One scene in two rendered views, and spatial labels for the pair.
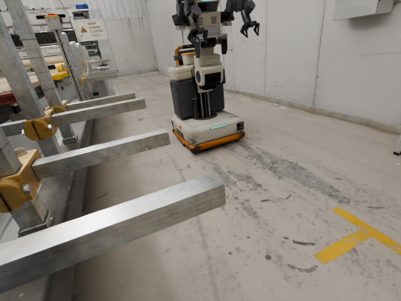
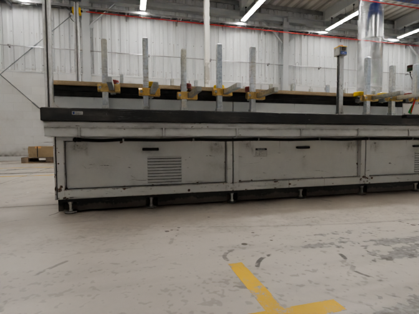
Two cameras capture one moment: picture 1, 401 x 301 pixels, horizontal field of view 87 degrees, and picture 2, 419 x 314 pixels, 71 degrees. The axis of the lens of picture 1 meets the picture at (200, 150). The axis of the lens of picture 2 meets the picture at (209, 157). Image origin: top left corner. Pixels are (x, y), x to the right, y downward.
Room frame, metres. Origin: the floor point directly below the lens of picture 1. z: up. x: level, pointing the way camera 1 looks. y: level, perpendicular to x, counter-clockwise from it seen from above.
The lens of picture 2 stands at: (0.66, -1.66, 0.49)
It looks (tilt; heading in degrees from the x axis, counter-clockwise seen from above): 3 degrees down; 95
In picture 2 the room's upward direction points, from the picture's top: straight up
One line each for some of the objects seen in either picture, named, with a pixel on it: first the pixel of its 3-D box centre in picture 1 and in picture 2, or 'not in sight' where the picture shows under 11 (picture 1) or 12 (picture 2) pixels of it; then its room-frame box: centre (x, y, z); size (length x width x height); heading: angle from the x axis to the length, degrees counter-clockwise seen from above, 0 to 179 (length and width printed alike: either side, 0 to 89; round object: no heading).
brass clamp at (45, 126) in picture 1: (42, 123); (222, 92); (0.57, 0.41, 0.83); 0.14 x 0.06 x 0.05; 20
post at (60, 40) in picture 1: (71, 70); (339, 85); (1.47, 0.75, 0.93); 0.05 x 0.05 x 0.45; 20
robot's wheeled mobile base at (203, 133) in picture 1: (205, 126); not in sight; (2.28, -0.09, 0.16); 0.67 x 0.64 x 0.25; 21
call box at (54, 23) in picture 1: (54, 24); (340, 52); (1.48, 0.75, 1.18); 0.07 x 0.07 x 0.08; 20
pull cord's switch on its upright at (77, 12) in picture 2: not in sight; (78, 62); (-0.83, 1.08, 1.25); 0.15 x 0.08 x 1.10; 20
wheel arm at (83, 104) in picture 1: (79, 107); (261, 95); (0.84, 0.45, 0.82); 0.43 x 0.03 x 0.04; 110
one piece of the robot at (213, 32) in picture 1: (210, 42); not in sight; (2.01, -0.20, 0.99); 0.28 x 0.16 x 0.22; 111
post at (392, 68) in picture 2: (80, 74); (391, 94); (1.95, 0.93, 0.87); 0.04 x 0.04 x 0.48; 20
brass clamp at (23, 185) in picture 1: (18, 178); (187, 95); (0.33, 0.33, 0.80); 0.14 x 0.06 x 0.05; 20
